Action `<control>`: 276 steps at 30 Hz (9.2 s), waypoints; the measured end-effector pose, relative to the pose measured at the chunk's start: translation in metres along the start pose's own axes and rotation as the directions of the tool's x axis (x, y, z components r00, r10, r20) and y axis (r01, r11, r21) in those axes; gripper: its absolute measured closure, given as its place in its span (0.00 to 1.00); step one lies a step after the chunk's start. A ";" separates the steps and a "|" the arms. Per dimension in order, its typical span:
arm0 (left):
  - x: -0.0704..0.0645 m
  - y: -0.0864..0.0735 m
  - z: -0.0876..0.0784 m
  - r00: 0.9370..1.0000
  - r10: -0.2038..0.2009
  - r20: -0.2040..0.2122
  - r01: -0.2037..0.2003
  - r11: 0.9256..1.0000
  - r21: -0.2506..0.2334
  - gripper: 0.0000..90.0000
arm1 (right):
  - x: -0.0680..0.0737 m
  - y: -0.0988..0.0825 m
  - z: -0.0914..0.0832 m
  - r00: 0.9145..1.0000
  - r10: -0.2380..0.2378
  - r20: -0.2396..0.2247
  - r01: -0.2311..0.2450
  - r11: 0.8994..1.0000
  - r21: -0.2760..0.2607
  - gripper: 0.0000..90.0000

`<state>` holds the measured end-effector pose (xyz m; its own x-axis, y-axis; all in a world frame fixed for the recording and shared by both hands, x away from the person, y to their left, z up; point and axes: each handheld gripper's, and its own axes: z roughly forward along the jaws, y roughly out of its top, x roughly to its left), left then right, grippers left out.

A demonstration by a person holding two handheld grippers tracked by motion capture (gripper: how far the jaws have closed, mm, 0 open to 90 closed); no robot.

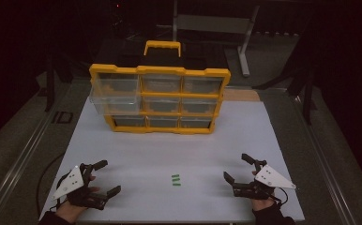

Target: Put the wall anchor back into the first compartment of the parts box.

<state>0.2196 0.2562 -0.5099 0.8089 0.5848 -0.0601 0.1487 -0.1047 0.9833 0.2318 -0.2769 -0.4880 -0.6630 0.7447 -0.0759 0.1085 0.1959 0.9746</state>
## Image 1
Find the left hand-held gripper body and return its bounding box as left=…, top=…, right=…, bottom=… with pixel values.
left=51, top=162, right=110, bottom=211

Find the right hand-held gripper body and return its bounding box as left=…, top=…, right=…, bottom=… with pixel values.
left=232, top=158, right=297, bottom=201

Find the clear plastic bin drawer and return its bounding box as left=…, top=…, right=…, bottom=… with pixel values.
left=89, top=73, right=143, bottom=115

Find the yellow and black organizer cabinet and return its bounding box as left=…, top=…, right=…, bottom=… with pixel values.
left=88, top=39, right=233, bottom=136

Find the person's right hand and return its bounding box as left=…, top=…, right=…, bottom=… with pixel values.
left=251, top=170, right=277, bottom=212

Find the person's left hand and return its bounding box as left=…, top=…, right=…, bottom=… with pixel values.
left=54, top=175, right=101, bottom=224

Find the brown cardboard piece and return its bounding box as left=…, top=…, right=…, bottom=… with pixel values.
left=223, top=88, right=262, bottom=102

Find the grid of clear small drawers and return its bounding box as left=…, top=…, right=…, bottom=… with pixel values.
left=112, top=74, right=224, bottom=129

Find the black tripod stand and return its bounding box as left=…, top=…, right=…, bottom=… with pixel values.
left=252, top=62, right=319, bottom=126

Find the grey metal stand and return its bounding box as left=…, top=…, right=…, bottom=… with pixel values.
left=172, top=0, right=261, bottom=78

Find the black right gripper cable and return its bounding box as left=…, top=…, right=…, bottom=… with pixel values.
left=272, top=187, right=290, bottom=207

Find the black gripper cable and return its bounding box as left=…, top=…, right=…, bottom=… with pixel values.
left=36, top=152, right=70, bottom=218
left=272, top=187, right=290, bottom=207

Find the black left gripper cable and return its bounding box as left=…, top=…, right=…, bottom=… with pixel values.
left=36, top=152, right=70, bottom=218

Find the aluminium rail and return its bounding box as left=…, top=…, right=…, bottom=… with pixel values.
left=0, top=99, right=61, bottom=225
left=290, top=90, right=362, bottom=225

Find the black post stand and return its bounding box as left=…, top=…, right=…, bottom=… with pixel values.
left=43, top=52, right=74, bottom=113

